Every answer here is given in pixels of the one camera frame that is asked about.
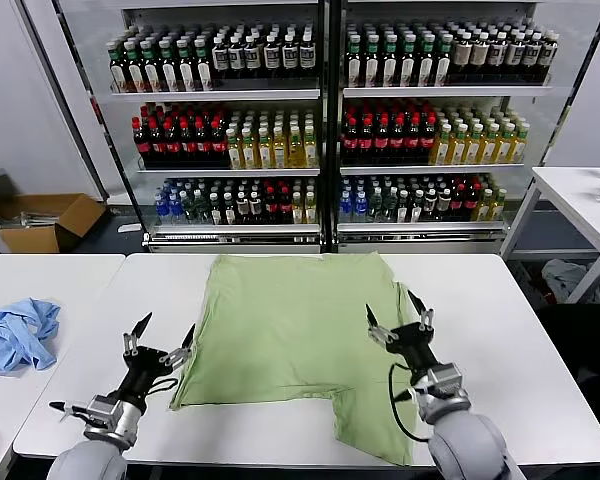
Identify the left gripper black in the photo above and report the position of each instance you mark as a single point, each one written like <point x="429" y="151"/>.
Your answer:
<point x="147" y="370"/>

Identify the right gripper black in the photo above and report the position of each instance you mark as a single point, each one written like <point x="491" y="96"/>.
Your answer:
<point x="415" y="345"/>

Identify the light green polo shirt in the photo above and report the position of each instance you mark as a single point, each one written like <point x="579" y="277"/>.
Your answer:
<point x="290" y="325"/>

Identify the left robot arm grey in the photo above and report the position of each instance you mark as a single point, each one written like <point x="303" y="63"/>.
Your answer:
<point x="95" y="460"/>

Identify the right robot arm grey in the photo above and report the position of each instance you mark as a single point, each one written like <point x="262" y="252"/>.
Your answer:
<point x="470" y="445"/>

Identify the grey clothes pile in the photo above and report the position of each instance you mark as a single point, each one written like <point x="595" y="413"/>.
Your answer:
<point x="565" y="277"/>

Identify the small dark bottle white cap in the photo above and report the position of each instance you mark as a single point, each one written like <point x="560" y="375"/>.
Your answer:
<point x="416" y="209"/>
<point x="215" y="212"/>
<point x="402" y="209"/>
<point x="228" y="212"/>

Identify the green tinted water bottle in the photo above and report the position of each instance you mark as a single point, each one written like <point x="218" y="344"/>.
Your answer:
<point x="389" y="207"/>
<point x="200" y="210"/>
<point x="375" y="207"/>
<point x="187" y="210"/>

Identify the white paper scrap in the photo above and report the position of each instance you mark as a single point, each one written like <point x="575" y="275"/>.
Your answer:
<point x="129" y="228"/>

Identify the blue label water bottle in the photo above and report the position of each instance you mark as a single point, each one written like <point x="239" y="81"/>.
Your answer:
<point x="345" y="207"/>
<point x="161" y="210"/>
<point x="360" y="207"/>
<point x="175" y="210"/>

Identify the small dark bottle pale label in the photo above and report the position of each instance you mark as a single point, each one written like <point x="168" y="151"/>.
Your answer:
<point x="255" y="207"/>
<point x="430" y="205"/>
<point x="444" y="205"/>
<point x="241" y="207"/>

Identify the small red cap cola bottle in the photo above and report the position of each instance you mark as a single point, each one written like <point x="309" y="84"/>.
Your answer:
<point x="284" y="207"/>
<point x="271" y="207"/>
<point x="471" y="205"/>
<point x="457" y="205"/>

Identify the small yellow tea bottle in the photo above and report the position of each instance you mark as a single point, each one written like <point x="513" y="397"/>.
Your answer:
<point x="297" y="210"/>
<point x="497" y="207"/>
<point x="310" y="210"/>
<point x="484" y="207"/>

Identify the open cardboard box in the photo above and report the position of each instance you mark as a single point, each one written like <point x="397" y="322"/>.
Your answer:
<point x="75" y="215"/>

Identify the crumpled light blue shirt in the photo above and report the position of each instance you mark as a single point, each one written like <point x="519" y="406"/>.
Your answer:
<point x="15" y="340"/>

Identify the yellow tea bottle white cap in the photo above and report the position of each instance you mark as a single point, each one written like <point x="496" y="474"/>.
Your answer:
<point x="519" y="145"/>
<point x="249" y="152"/>
<point x="459" y="147"/>
<point x="505" y="146"/>
<point x="279" y="152"/>
<point x="442" y="147"/>
<point x="491" y="147"/>
<point x="234" y="152"/>
<point x="310" y="151"/>
<point x="295" y="151"/>
<point x="475" y="147"/>
<point x="264" y="152"/>

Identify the metal rods bundle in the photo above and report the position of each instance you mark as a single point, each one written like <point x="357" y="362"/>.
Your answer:
<point x="35" y="218"/>

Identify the white side table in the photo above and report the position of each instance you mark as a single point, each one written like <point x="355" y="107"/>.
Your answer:
<point x="565" y="182"/>

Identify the white drinks display cabinet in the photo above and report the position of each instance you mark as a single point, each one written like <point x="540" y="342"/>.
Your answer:
<point x="445" y="91"/>
<point x="215" y="95"/>

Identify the green cap dark tea bottle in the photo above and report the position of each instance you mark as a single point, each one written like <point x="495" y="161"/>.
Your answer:
<point x="203" y="70"/>
<point x="185" y="70"/>
<point x="149" y="70"/>
<point x="167" y="70"/>
<point x="408" y="62"/>
<point x="116" y="70"/>
<point x="426" y="62"/>
<point x="443" y="62"/>
<point x="390" y="62"/>
<point x="132" y="70"/>
<point x="354" y="62"/>
<point x="371" y="62"/>

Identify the beige label dark drink bottle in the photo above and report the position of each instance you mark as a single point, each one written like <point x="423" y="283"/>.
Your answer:
<point x="480" y="55"/>
<point x="462" y="55"/>

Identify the white label dark drink bottle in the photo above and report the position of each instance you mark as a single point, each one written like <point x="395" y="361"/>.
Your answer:
<point x="515" y="54"/>
<point x="271" y="56"/>
<point x="549" y="52"/>
<point x="532" y="54"/>
<point x="252" y="57"/>
<point x="220" y="57"/>
<point x="497" y="54"/>
<point x="236" y="57"/>
<point x="306" y="55"/>
<point x="288" y="56"/>

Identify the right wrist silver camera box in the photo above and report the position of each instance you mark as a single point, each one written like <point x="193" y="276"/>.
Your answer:
<point x="445" y="377"/>

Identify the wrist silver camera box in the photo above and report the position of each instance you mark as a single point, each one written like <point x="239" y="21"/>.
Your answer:
<point x="100" y="409"/>
<point x="445" y="377"/>

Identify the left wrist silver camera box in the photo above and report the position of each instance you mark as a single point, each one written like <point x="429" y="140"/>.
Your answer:
<point x="100" y="409"/>

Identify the glass cabinet door black frame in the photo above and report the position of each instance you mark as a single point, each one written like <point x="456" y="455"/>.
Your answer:
<point x="78" y="100"/>
<point x="562" y="90"/>

